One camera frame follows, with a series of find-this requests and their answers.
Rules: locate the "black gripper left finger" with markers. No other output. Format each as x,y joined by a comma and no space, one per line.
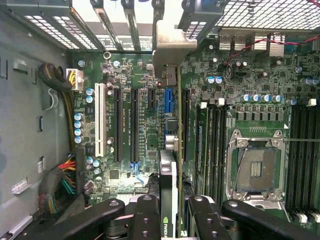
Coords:
146,220

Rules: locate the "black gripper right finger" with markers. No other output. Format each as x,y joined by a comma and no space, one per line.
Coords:
202,222

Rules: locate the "metal socket cover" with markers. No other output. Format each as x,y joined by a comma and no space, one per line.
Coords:
262,200

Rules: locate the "CPU socket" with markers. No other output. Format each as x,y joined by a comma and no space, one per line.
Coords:
255,170

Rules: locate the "green motherboard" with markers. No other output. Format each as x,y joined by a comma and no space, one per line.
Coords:
147,140

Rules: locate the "long black expansion slot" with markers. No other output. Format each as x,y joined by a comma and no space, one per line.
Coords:
134,125
118,125
186,125

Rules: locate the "white expansion slot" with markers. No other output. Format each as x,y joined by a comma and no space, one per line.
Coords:
100,120

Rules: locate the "blue expansion slot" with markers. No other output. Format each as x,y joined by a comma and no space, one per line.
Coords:
169,102

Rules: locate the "short black expansion slot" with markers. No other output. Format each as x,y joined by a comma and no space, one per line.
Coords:
151,98

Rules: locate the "open dark grey PC case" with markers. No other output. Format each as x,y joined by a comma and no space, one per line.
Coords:
25,125

